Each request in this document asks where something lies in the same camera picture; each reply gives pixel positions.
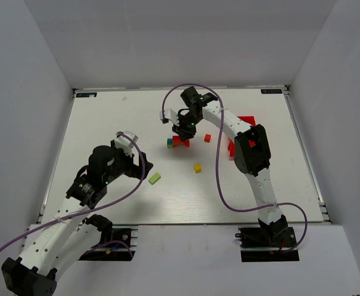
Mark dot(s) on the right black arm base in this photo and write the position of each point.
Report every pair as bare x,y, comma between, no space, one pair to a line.
253,249

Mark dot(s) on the red arch wood block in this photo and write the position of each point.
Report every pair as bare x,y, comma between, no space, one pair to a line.
185,144

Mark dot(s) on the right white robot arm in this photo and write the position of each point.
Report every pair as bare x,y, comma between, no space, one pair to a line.
251,152

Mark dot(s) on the table logo sticker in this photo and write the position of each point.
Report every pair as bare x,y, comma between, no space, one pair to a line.
86,95
271,91

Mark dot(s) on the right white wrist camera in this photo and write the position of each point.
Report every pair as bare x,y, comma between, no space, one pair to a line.
169,115

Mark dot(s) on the small red cube block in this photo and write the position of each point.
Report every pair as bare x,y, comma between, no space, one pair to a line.
207,138

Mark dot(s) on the yellow cube wood block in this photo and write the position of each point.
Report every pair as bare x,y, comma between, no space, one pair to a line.
197,168

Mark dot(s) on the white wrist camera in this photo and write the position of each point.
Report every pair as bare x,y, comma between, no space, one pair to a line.
169,115
124,141

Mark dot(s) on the right table logo sticker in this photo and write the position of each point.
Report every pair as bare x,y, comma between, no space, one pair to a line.
271,91

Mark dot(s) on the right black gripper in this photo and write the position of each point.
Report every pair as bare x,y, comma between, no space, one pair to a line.
184,132

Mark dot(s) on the left table logo sticker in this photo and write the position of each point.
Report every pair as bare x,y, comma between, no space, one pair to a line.
86,95

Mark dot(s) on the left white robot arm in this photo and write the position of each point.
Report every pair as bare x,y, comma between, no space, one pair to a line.
77,226

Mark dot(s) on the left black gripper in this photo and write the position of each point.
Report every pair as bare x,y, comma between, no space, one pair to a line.
135,164

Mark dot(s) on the light green flat block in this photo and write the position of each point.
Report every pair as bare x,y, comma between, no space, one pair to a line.
154,178

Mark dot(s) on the red plastic bin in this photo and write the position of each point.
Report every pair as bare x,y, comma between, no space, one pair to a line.
230,147

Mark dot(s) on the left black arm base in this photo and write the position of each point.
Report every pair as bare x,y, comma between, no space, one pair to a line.
121,247

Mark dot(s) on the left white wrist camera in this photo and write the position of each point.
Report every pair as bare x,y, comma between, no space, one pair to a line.
124,141

